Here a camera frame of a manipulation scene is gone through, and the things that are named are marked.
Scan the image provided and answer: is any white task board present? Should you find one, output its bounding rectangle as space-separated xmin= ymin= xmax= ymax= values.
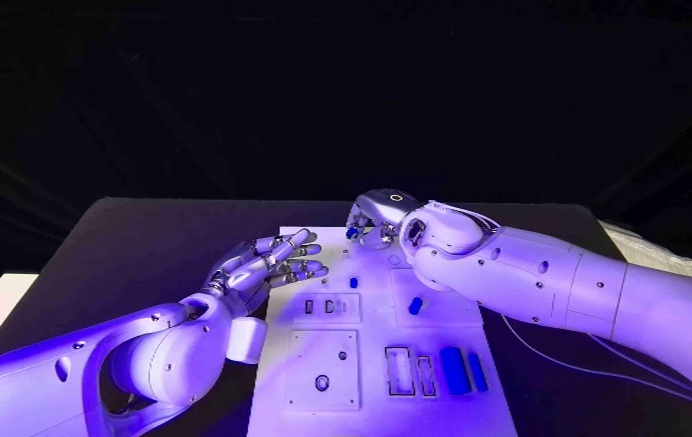
xmin=245 ymin=225 xmax=520 ymax=437

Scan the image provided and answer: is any white cable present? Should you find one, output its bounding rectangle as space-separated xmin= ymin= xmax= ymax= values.
xmin=499 ymin=312 xmax=692 ymax=398
xmin=587 ymin=332 xmax=692 ymax=389

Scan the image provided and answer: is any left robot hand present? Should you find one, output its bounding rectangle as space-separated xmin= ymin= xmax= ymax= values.
xmin=200 ymin=228 xmax=330 ymax=320

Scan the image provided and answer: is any thick blue cylinder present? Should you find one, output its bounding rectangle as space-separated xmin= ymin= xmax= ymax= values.
xmin=437 ymin=346 xmax=473 ymax=396

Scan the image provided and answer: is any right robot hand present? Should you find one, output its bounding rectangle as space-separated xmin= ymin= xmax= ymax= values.
xmin=345 ymin=188 xmax=422 ymax=251

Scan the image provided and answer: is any thin blue cylinder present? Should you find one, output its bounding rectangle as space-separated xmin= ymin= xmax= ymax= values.
xmin=466 ymin=352 xmax=490 ymax=393

